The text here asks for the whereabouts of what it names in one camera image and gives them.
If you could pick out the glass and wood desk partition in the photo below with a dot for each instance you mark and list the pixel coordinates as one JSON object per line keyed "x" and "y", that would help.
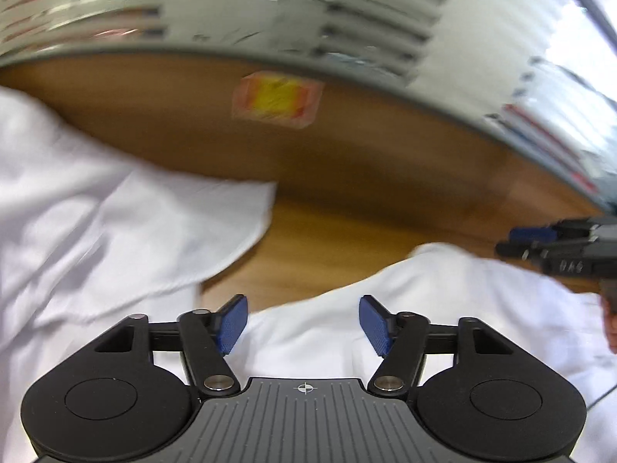
{"x": 385, "y": 144}

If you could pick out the white shirt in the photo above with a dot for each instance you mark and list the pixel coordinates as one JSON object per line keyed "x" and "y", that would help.
{"x": 120, "y": 226}

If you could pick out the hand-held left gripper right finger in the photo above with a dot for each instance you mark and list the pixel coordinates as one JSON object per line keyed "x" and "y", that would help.
{"x": 375, "y": 324}

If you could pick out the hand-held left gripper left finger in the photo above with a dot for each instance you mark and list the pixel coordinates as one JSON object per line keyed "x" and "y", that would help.
{"x": 232, "y": 323}

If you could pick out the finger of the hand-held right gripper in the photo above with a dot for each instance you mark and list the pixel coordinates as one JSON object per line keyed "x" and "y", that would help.
{"x": 532, "y": 235}
{"x": 523, "y": 250}

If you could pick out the red yellow sticker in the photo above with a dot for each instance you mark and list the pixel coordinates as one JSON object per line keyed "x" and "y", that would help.
{"x": 277, "y": 99}

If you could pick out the person's right hand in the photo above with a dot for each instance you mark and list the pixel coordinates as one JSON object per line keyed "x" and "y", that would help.
{"x": 610, "y": 323}

